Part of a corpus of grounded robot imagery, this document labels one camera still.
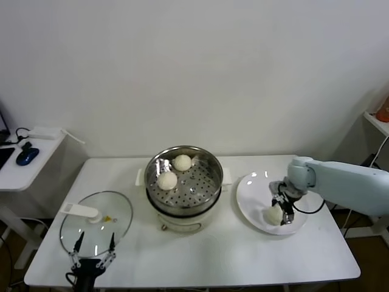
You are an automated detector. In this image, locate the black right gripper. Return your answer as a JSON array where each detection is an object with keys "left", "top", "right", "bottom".
[{"left": 271, "top": 190, "right": 298, "bottom": 226}]

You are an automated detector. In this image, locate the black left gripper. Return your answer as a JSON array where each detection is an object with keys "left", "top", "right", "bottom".
[{"left": 68, "top": 231, "right": 117, "bottom": 276}]

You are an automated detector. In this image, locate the white steamed baozi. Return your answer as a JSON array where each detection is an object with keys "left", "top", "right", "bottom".
[
  {"left": 157, "top": 172, "right": 178, "bottom": 192},
  {"left": 173, "top": 154, "right": 193, "bottom": 172},
  {"left": 263, "top": 206, "right": 283, "bottom": 226}
]

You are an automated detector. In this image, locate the stainless steel steamer basket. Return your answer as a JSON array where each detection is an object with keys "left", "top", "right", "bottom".
[{"left": 135, "top": 145, "right": 233, "bottom": 215}]

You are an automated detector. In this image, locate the white round plate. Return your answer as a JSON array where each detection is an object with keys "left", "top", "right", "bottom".
[{"left": 236, "top": 172, "right": 308, "bottom": 235}]

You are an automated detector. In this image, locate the white electric cooking pot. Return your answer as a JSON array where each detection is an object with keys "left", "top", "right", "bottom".
[{"left": 145, "top": 179, "right": 229, "bottom": 234}]

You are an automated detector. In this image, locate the white side table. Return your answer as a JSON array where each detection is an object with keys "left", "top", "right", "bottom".
[{"left": 0, "top": 130, "right": 91, "bottom": 271}]

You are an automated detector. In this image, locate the white shelf desk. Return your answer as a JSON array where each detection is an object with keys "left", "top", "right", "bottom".
[{"left": 329, "top": 111, "right": 389, "bottom": 238}]

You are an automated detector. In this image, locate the blue computer mouse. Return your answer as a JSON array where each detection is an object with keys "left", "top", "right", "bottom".
[{"left": 15, "top": 148, "right": 40, "bottom": 167}]

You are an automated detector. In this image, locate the white router box with antenna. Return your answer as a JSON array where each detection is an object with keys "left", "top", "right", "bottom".
[{"left": 29, "top": 127, "right": 86, "bottom": 145}]

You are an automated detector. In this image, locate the orange container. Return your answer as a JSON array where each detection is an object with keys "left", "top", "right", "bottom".
[{"left": 374, "top": 100, "right": 389, "bottom": 122}]

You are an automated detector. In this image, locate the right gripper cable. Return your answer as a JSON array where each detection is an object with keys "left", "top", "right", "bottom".
[{"left": 293, "top": 200, "right": 326, "bottom": 215}]

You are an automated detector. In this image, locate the glass lid with white handle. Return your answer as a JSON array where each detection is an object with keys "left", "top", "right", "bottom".
[{"left": 59, "top": 190, "right": 134, "bottom": 255}]

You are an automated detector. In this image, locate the white floor cable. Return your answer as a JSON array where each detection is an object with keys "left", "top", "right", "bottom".
[{"left": 29, "top": 217, "right": 49, "bottom": 232}]

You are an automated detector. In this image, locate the black looped desk cable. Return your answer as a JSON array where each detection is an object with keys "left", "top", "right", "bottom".
[{"left": 15, "top": 127, "right": 32, "bottom": 144}]

